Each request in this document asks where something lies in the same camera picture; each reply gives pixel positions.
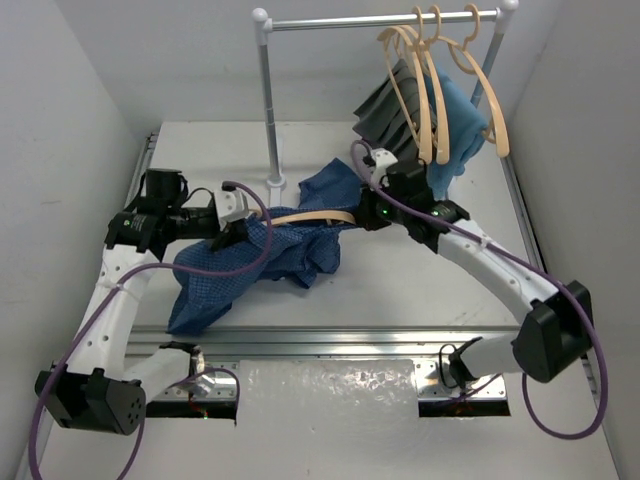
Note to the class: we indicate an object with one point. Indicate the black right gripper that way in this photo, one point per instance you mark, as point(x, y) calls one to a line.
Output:
point(366, 213)

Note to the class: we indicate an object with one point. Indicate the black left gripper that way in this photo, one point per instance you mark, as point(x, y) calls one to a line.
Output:
point(223, 235)

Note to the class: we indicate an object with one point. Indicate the beige hanger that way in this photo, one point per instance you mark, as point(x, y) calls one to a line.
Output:
point(328, 217)
point(433, 145)
point(404, 54)
point(496, 132)

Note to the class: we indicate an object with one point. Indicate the blue plaid shirt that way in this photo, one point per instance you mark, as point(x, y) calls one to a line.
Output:
point(299, 252)

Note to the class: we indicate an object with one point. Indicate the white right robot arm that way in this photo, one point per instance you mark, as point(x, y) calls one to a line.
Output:
point(555, 319)

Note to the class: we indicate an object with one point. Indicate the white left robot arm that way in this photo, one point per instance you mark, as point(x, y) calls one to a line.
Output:
point(91, 389)

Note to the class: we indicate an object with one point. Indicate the grey hanging garment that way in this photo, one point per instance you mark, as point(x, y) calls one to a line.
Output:
point(381, 121)

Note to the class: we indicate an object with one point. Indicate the light blue hanging garment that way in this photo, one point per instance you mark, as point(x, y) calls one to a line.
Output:
point(466, 124)

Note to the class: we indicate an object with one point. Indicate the metal clothes rack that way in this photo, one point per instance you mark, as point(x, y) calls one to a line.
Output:
point(264, 25)

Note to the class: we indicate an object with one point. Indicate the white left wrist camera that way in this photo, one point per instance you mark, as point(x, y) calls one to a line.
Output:
point(231, 205)

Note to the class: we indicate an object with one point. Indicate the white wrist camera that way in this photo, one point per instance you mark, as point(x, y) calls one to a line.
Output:
point(379, 162)
point(231, 205)

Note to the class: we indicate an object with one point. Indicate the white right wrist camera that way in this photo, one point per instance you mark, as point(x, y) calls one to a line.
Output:
point(379, 162)

